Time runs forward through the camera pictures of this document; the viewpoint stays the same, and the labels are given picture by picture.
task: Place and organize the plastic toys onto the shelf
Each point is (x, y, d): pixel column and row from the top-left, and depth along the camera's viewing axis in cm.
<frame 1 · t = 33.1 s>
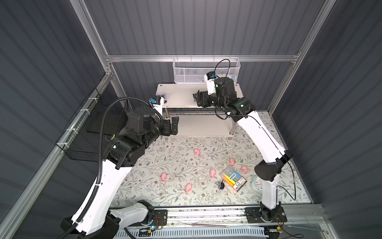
left hand: (167, 116, 60), fingers open
right hand: (201, 95, 71), fingers open
white two-tier shelf: (181, 96, 89), point 31 cm above the table
black purple toy near markers: (221, 185, 81), point 5 cm above the table
pink pig toy top: (197, 152, 98), point 2 cm above the table
pink pig toy right upper: (232, 162, 93), point 2 cm above the table
pink pig toy centre: (213, 173, 88), point 2 cm above the table
pink pig toy left: (163, 177, 88), on the table
pink pig toy bottom: (188, 187, 84), on the table
pack of coloured markers: (235, 180, 86), on the table

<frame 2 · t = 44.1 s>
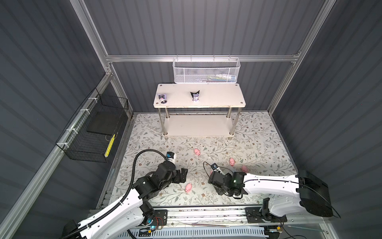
left hand: (181, 170, 78), fingers open
right hand: (220, 184, 82), fingers open
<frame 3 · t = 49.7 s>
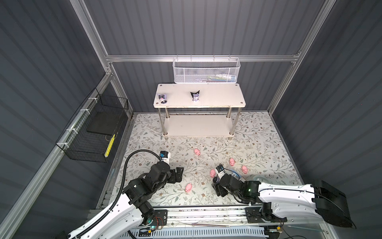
left hand: (176, 168, 75), fingers open
right hand: (217, 183, 82), fingers open
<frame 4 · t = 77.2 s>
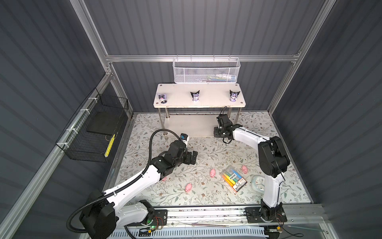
left hand: (190, 151, 81), fingers open
right hand: (218, 132, 100), fingers open
